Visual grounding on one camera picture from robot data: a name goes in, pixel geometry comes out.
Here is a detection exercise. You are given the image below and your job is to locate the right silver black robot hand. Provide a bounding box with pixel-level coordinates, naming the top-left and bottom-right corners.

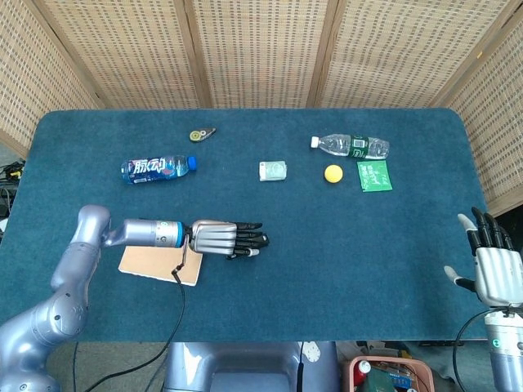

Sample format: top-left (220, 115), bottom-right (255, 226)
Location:
top-left (444, 206), bottom-right (523, 308)

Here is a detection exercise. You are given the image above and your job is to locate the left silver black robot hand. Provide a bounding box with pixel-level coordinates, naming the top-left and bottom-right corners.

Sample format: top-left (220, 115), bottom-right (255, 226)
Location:
top-left (182, 219), bottom-right (271, 261)

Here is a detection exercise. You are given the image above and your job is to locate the kraft spiral notebook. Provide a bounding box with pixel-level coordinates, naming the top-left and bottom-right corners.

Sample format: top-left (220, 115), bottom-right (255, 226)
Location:
top-left (118, 244), bottom-right (204, 287)

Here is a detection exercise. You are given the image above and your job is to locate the blue sports drink bottle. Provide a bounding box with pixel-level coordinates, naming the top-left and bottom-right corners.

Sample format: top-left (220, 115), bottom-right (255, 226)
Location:
top-left (120, 154), bottom-right (199, 185)

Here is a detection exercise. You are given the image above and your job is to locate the red bottle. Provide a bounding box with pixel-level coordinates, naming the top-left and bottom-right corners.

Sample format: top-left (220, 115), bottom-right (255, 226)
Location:
top-left (354, 361), bottom-right (372, 387)

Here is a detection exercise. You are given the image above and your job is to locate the clear green-label water bottle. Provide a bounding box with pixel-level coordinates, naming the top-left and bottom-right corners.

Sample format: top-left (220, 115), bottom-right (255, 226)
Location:
top-left (310, 132), bottom-right (391, 160)

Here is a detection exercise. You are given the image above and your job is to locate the white green tissue pack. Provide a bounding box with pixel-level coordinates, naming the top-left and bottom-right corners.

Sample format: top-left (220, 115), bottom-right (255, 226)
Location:
top-left (257, 160), bottom-right (288, 181)

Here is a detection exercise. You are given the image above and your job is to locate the black yellow correction tape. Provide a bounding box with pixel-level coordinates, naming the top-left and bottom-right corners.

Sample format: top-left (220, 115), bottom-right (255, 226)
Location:
top-left (188, 127), bottom-right (217, 144)

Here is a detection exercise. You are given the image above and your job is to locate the blue table cloth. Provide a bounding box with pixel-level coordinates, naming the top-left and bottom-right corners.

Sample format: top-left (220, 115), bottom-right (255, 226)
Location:
top-left (0, 106), bottom-right (491, 344)

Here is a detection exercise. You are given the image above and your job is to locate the pink plastic basket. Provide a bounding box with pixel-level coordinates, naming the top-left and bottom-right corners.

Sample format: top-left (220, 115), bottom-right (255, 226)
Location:
top-left (342, 354), bottom-right (435, 392)

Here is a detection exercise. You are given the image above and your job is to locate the silver blue robot torso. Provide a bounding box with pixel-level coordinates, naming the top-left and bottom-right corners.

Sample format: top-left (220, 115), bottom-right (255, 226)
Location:
top-left (162, 341), bottom-right (342, 392)

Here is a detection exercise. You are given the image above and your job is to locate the yellow foam ball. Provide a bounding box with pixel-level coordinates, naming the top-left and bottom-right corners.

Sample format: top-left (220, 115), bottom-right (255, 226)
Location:
top-left (324, 163), bottom-right (346, 184)

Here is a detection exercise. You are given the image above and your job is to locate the woven rattan screen panel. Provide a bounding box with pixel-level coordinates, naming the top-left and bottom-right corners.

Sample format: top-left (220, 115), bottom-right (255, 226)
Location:
top-left (30, 0), bottom-right (212, 110)
top-left (181, 0), bottom-right (340, 109)
top-left (306, 0), bottom-right (514, 109)
top-left (0, 0), bottom-right (101, 158)
top-left (431, 7), bottom-right (523, 217)

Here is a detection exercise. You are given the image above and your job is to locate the green flat packet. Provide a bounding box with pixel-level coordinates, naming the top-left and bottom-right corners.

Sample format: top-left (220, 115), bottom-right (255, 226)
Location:
top-left (356, 159), bottom-right (394, 192)

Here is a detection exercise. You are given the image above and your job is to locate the black left hand cable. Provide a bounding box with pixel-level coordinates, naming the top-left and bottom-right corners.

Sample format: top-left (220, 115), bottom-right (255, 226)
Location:
top-left (71, 234), bottom-right (193, 392)

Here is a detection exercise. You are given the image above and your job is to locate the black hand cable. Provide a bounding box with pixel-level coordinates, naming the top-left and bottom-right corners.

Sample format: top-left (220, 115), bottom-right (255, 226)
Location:
top-left (452, 306), bottom-right (512, 392)
top-left (71, 234), bottom-right (193, 392)

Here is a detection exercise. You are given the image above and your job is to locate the black right hand cable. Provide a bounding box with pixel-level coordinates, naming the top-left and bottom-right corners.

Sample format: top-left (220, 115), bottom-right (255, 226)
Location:
top-left (452, 306), bottom-right (512, 392)

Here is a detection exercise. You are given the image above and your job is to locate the black cable bundle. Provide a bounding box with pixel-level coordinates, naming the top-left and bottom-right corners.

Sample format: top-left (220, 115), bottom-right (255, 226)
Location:
top-left (0, 158), bottom-right (28, 217)

